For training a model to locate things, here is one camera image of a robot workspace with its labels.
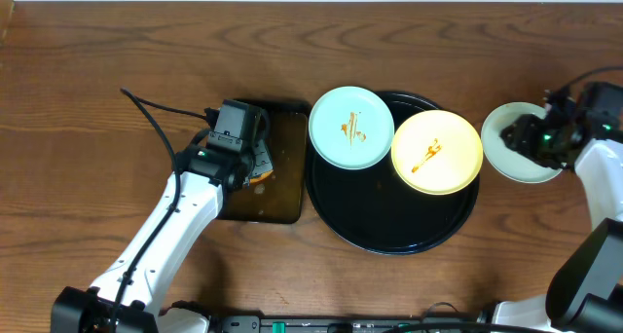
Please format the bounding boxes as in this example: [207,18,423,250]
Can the light green plate orange smear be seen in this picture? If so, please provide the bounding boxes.
[481,102,562,184]

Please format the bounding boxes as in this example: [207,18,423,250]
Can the light green plate ketchup streaks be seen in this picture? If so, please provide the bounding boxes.
[309,86,395,170]

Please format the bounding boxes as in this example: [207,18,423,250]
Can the yellow plate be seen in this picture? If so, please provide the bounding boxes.
[390,110,484,196]

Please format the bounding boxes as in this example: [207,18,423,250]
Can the orange green scrub sponge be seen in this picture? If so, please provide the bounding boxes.
[249,169,274,184]

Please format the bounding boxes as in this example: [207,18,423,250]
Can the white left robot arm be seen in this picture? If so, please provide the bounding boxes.
[51,129,272,332]

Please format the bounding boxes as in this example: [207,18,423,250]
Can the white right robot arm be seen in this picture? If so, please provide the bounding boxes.
[485,113,622,332]

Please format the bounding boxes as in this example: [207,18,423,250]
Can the black rectangular water tray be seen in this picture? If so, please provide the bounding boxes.
[218,99,311,224]

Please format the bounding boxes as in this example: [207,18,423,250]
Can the round black tray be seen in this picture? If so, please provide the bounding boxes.
[306,92,479,254]

